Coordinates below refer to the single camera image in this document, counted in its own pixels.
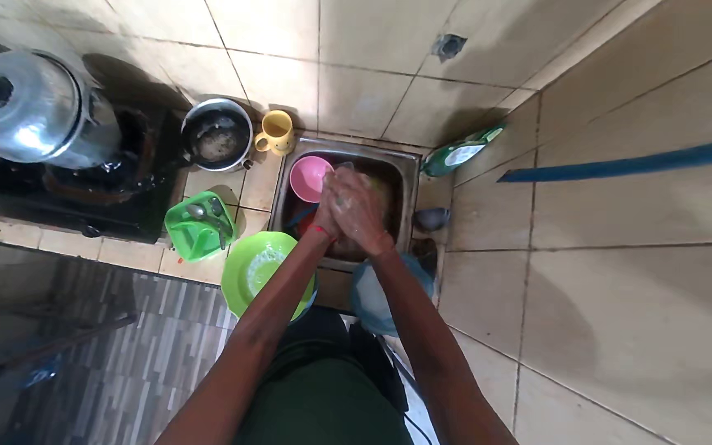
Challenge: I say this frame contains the blue hose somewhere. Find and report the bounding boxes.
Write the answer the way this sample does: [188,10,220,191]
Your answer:
[497,135,712,184]

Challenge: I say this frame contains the dark-handled cutlery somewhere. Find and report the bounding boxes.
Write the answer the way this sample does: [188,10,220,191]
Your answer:
[209,197,227,251]

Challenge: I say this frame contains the green rectangular basket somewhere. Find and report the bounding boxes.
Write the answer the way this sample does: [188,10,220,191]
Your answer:
[164,190,238,263]

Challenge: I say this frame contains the green bottle, white label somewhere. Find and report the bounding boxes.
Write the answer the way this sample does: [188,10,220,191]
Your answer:
[421,124,506,179]

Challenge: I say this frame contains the metal sink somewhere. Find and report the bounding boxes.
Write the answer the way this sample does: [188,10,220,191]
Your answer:
[269,136,423,273]

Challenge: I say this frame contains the person's right hand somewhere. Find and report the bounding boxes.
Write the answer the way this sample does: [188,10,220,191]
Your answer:
[326,164,394,257]

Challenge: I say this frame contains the person's body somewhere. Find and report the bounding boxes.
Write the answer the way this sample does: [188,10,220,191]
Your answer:
[231,340,415,445]

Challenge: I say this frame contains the yellow mug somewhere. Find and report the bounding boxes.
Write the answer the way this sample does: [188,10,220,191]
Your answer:
[254,109,295,157]

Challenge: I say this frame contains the blue round bucket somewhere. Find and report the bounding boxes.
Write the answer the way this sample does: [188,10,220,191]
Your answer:
[350,253,435,337]

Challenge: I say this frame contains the person's legs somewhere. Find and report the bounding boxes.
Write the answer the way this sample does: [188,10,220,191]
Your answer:
[279,305,409,414]

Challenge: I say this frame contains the pink bowl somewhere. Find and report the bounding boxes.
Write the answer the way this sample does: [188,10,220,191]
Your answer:
[289,155,335,204]

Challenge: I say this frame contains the person's left hand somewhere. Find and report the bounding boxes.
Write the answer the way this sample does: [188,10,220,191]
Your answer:
[314,172,341,242]

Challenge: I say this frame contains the lime green basin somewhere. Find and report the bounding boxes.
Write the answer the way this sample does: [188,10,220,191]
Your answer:
[220,231,319,325]

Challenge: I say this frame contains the person's right forearm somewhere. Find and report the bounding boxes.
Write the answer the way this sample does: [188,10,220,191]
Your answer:
[369,234,520,445]

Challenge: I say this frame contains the metal spoon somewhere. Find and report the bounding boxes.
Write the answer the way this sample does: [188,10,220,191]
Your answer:
[185,203,227,232]

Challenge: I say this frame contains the red dish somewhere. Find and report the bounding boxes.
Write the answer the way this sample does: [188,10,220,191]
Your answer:
[295,211,318,240]

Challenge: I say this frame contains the black stove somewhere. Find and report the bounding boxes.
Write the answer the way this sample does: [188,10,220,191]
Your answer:
[0,26,190,245]

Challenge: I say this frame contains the black-bottomed metal pan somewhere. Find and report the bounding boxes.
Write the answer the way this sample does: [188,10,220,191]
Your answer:
[181,98,255,173]

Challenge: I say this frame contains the grey-blue small cup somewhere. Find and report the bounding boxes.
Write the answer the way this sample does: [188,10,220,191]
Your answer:
[413,207,451,232]

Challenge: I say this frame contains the large silver pot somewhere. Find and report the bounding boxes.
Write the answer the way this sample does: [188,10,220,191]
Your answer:
[0,49,122,170]

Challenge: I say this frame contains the black cable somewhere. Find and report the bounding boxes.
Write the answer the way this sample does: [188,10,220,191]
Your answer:
[376,334,433,445]

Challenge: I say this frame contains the person's left forearm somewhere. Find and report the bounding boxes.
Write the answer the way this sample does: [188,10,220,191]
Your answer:
[154,225,335,445]

